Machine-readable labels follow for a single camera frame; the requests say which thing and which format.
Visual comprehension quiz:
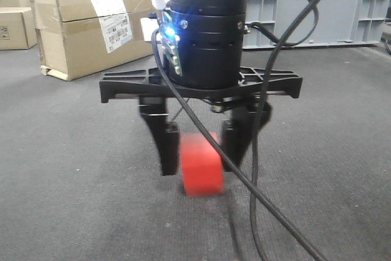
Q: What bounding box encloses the small cardboard box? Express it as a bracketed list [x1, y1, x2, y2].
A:
[0, 7, 37, 50]

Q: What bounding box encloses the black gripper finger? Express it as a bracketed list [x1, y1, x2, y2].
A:
[221, 104, 257, 167]
[139, 96, 179, 176]

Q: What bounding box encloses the red magnetic block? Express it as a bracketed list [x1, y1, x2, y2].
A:
[180, 133, 224, 197]

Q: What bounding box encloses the black cable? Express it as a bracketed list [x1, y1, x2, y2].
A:
[151, 27, 327, 261]
[244, 0, 344, 261]

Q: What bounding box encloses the large cardboard box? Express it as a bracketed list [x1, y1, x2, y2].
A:
[31, 0, 154, 81]

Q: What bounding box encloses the grey plastic crate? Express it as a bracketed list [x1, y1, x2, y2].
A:
[243, 0, 391, 50]

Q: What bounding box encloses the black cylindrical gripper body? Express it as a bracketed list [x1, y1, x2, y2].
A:
[99, 0, 304, 112]

